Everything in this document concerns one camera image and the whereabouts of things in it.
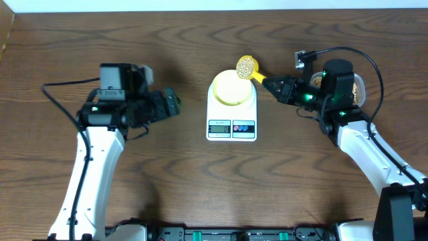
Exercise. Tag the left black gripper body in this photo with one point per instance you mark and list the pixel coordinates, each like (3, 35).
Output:
(157, 110)

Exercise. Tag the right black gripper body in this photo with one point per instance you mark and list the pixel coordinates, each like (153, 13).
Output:
(301, 94)

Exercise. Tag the yellow measuring scoop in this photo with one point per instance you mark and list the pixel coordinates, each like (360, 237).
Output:
(247, 68)

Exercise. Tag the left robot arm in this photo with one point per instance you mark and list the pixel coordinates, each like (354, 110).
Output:
(122, 102)

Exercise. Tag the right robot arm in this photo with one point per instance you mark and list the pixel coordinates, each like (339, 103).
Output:
(401, 188)

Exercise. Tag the pale yellow bowl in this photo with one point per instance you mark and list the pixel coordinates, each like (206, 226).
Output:
(231, 90)

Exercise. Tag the white digital kitchen scale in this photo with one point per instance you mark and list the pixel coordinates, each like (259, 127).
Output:
(231, 123)

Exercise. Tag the clear plastic container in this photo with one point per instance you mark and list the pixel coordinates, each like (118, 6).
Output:
(360, 87)

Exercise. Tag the soybeans pile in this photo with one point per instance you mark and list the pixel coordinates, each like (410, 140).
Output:
(317, 80)

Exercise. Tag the cardboard box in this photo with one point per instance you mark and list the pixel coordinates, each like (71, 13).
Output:
(7, 17)

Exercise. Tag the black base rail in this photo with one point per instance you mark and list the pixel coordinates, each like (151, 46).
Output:
(160, 230)

